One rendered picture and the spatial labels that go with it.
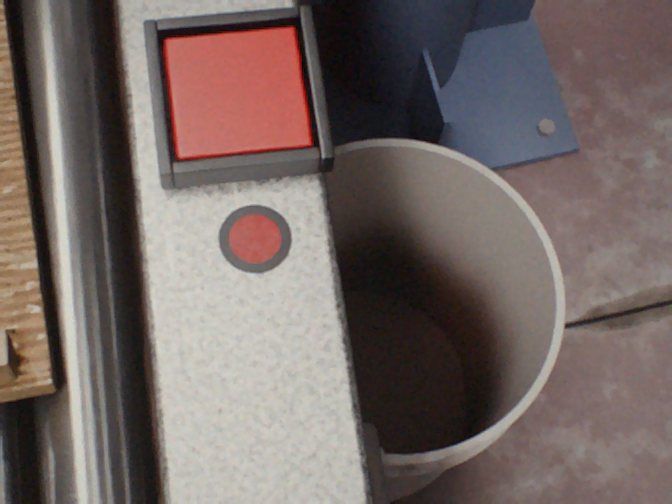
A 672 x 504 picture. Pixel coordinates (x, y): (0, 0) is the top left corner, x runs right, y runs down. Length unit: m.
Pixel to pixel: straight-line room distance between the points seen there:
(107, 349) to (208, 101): 0.12
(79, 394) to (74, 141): 0.11
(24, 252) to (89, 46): 0.11
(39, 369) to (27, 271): 0.04
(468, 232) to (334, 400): 0.76
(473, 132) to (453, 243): 0.31
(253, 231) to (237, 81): 0.07
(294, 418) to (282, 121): 0.13
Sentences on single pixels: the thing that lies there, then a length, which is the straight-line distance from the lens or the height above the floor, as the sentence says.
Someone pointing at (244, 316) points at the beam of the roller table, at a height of 0.92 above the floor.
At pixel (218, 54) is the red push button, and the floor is 0.93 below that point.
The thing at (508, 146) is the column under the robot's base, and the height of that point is 0.01.
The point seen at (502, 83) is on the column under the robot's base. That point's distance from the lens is 1.64.
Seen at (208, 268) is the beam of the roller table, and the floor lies 0.92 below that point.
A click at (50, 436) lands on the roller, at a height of 0.92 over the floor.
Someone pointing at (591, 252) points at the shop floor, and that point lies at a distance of 1.59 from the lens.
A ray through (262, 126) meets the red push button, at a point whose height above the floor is 0.93.
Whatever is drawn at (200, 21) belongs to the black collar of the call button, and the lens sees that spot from 0.59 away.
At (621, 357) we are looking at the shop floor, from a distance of 1.55.
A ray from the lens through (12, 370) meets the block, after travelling 0.51.
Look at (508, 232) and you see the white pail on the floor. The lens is 1.23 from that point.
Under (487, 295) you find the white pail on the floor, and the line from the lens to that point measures 1.34.
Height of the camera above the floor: 1.44
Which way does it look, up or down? 69 degrees down
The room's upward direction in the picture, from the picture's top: 10 degrees clockwise
